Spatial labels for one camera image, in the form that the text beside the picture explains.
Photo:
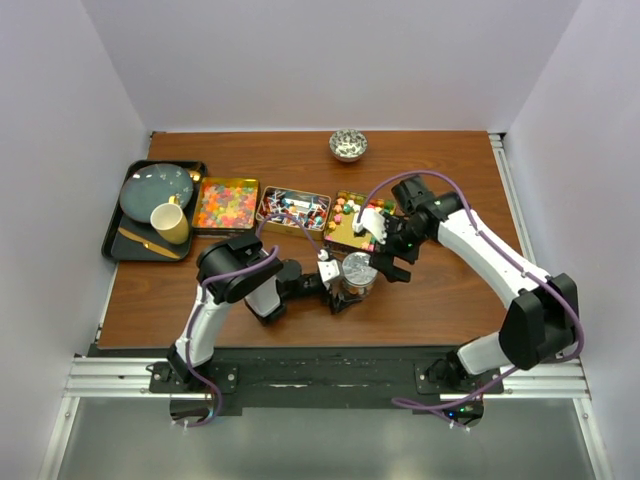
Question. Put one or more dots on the gold tin of candies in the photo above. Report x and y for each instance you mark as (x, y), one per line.
(311, 209)

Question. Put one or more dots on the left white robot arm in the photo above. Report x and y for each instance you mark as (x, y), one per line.
(239, 269)

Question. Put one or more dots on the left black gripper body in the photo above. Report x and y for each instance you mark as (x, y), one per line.
(308, 289)

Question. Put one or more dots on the white jar lid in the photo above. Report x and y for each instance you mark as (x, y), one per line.
(360, 267)

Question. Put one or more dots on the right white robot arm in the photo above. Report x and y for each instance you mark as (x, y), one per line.
(542, 311)

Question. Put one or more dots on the clear plastic jar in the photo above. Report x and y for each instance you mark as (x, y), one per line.
(357, 287)

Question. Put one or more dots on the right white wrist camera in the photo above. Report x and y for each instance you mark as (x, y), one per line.
(370, 221)

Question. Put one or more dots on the patterned ceramic bowl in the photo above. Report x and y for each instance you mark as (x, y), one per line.
(348, 145)

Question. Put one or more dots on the yellow cup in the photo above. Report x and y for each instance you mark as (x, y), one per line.
(170, 222)

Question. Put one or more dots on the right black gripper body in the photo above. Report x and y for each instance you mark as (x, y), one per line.
(402, 241)

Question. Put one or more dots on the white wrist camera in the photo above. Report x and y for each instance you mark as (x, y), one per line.
(329, 268)
(370, 221)

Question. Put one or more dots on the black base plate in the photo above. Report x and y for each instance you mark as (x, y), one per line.
(316, 378)

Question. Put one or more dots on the tray of paper stars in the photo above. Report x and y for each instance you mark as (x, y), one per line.
(338, 233)

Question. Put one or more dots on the gold knife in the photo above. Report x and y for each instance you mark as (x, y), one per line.
(148, 244)

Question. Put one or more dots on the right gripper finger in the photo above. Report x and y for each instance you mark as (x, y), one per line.
(378, 261)
(393, 273)

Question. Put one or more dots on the gold spoon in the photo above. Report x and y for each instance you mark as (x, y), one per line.
(195, 172)

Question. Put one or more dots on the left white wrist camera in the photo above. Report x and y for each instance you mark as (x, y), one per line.
(329, 268)

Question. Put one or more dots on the grey-blue plate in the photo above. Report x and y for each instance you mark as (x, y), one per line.
(153, 185)

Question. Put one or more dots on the tin of translucent star candies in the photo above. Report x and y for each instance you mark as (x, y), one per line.
(225, 206)

